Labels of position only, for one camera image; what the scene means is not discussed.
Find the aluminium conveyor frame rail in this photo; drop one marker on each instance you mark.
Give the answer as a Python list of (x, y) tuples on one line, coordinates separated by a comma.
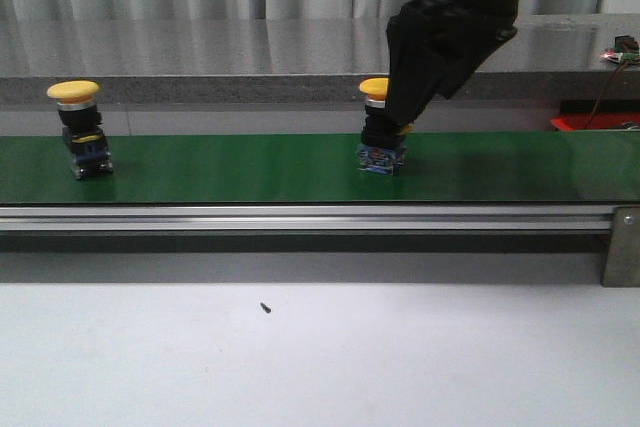
[(302, 218)]

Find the green conveyor belt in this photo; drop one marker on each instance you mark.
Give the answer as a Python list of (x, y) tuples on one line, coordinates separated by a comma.
[(572, 167)]

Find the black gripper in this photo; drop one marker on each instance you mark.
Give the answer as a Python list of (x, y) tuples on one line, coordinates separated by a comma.
[(437, 45)]

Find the small green circuit board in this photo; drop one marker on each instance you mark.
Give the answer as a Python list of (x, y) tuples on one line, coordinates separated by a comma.
[(624, 51)]

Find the red plastic tray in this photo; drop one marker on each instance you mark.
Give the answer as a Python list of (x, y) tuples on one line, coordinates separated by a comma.
[(606, 121)]

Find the yellow mushroom button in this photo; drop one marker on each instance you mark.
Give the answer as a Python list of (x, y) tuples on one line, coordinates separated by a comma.
[(82, 133), (382, 148)]

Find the grey stone shelf slab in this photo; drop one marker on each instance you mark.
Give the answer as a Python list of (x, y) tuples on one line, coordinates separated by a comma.
[(294, 60)]

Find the grey metal support bracket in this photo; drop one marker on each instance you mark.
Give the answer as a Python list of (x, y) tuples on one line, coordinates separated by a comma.
[(621, 268)]

